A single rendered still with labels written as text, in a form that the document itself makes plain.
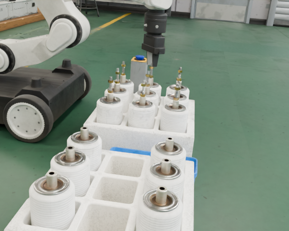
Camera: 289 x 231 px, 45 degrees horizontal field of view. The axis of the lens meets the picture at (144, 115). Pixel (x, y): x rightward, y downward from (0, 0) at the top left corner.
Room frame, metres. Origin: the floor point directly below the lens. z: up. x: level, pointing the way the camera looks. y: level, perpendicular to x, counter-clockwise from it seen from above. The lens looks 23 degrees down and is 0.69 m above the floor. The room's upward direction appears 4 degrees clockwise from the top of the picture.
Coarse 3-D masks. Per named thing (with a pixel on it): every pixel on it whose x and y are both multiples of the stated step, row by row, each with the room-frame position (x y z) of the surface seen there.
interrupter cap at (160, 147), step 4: (156, 144) 0.84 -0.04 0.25; (160, 144) 0.85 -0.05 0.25; (164, 144) 0.85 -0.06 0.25; (176, 144) 0.86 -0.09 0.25; (156, 148) 0.82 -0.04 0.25; (160, 148) 0.82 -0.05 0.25; (164, 148) 0.83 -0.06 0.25; (176, 148) 0.83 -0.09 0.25; (180, 148) 0.83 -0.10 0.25; (160, 152) 0.80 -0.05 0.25; (164, 152) 0.80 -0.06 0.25; (168, 152) 0.81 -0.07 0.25; (172, 152) 0.81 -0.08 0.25; (176, 152) 0.81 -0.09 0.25; (180, 152) 0.81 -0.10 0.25
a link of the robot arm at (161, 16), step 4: (144, 4) 1.42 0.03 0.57; (148, 8) 1.38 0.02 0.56; (152, 8) 1.36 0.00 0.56; (156, 8) 1.35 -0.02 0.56; (168, 8) 1.41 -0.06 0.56; (148, 12) 1.37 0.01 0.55; (152, 12) 1.36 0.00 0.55; (156, 12) 1.36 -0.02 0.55; (160, 12) 1.36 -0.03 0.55; (164, 12) 1.39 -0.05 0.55; (168, 12) 1.41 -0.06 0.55; (144, 16) 1.38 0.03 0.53; (148, 16) 1.36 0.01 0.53; (152, 16) 1.35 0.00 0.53; (156, 16) 1.35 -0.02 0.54; (160, 16) 1.35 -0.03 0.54; (164, 16) 1.36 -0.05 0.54; (148, 20) 1.36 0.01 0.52; (152, 20) 1.35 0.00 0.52; (156, 20) 1.35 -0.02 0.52; (160, 20) 1.35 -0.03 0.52; (164, 20) 1.36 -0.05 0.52
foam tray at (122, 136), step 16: (96, 112) 1.22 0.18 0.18; (160, 112) 1.27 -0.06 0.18; (192, 112) 1.29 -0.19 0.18; (96, 128) 1.10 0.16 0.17; (112, 128) 1.09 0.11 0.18; (128, 128) 1.09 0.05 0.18; (192, 128) 1.14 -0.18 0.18; (112, 144) 1.09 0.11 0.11; (128, 144) 1.08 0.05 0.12; (144, 144) 1.08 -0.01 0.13; (192, 144) 1.06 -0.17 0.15
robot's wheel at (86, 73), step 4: (72, 64) 1.82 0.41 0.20; (76, 64) 1.83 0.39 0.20; (84, 68) 1.83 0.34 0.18; (84, 72) 1.79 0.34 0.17; (88, 72) 1.82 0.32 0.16; (84, 76) 1.78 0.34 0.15; (88, 76) 1.80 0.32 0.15; (84, 80) 1.78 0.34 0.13; (88, 80) 1.78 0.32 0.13; (84, 84) 1.78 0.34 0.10; (88, 84) 1.78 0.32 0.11; (84, 88) 1.78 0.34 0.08; (88, 88) 1.78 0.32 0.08; (84, 92) 1.78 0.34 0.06; (88, 92) 1.79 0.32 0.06; (84, 96) 1.78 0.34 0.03
